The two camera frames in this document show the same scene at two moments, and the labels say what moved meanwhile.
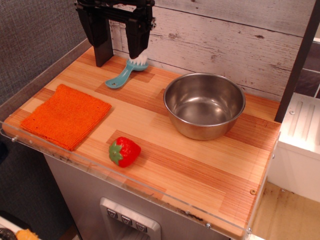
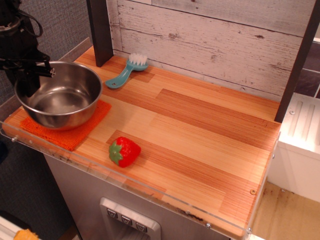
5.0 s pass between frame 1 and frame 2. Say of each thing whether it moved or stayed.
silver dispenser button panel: stayed
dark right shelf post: stayed
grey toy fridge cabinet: stayed
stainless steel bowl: moved
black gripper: moved
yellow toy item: stayed
